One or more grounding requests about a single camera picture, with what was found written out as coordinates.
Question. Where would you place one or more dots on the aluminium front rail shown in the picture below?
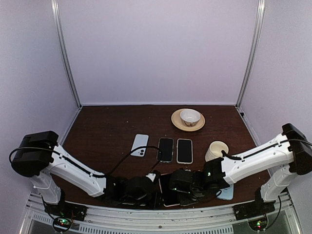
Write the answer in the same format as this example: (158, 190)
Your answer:
(210, 220)

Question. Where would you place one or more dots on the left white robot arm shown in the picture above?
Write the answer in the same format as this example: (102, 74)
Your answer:
(39, 156)

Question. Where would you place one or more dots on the white ceramic bowl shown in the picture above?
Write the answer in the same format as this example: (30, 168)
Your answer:
(190, 117)

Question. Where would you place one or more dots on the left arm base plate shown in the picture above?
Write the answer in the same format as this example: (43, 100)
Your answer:
(69, 210)

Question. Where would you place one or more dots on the aluminium frame post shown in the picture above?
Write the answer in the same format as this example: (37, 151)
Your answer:
(252, 54)
(64, 54)

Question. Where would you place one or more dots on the light blue phone case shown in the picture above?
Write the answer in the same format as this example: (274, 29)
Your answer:
(226, 193)

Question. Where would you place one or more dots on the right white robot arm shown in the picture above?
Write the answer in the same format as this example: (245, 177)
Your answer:
(289, 149)

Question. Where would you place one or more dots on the right aluminium frame post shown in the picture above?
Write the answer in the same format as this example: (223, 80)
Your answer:
(252, 54)

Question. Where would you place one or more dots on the black smartphone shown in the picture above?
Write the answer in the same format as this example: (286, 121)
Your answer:
(165, 150)
(184, 150)

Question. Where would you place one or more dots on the cream ceramic mug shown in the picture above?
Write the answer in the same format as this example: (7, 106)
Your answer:
(215, 150)

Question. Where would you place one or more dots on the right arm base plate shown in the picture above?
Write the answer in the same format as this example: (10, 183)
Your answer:
(252, 209)

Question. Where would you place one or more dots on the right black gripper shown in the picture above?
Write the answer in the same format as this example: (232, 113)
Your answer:
(184, 202)

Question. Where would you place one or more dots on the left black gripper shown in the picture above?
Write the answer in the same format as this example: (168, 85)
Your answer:
(154, 203)

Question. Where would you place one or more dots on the pink phone case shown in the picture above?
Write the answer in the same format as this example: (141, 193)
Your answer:
(161, 187)

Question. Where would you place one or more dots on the beige ceramic saucer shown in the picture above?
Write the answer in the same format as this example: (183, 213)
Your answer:
(178, 123)

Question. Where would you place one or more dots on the light blue smartphone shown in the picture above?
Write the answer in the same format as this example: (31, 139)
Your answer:
(139, 144)

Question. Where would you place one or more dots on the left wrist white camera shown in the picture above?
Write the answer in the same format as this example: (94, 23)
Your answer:
(153, 177)

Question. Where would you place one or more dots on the left aluminium frame post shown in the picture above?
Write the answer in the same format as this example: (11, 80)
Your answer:
(64, 54)

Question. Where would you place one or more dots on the white phone case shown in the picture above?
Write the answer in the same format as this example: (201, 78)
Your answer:
(177, 156)

